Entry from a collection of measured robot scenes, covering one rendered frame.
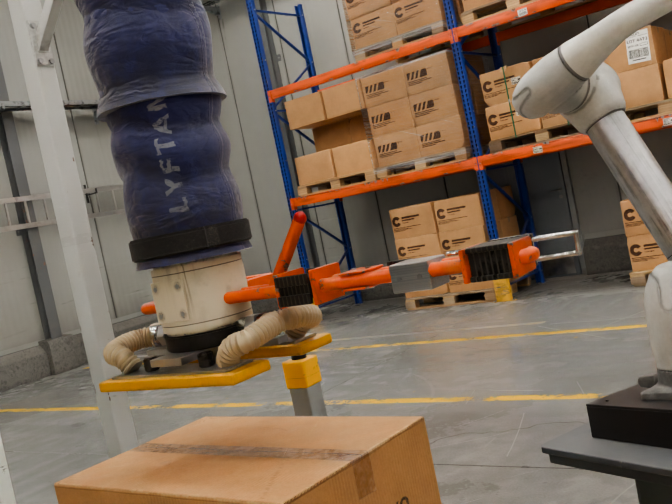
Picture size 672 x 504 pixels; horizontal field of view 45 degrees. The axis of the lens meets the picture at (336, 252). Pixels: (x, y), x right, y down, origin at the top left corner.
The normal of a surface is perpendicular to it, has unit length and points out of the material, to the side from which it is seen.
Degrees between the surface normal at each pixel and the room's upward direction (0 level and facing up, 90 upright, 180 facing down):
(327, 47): 90
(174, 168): 109
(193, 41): 94
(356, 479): 90
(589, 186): 90
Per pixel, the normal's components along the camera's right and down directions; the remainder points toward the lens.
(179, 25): 0.54, -0.24
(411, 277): -0.55, 0.15
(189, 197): 0.24, -0.18
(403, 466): 0.77, -0.13
